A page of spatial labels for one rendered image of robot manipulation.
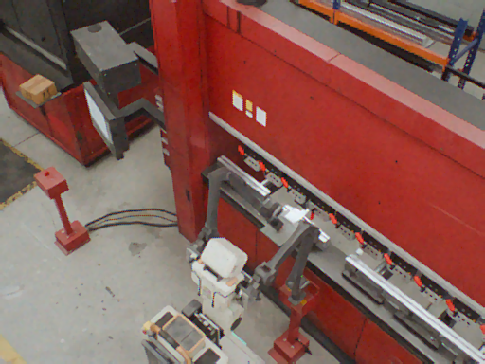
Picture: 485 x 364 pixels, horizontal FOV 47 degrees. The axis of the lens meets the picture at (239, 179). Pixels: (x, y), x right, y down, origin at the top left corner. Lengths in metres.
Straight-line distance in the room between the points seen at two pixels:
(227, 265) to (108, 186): 2.56
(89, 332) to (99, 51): 2.13
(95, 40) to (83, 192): 2.08
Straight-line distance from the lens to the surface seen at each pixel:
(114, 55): 3.53
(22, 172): 5.77
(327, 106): 2.98
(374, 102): 2.73
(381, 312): 3.58
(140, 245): 4.92
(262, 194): 3.92
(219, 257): 3.11
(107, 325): 4.55
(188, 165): 4.08
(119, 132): 3.73
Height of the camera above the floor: 3.88
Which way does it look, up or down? 47 degrees down
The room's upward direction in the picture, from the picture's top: straight up
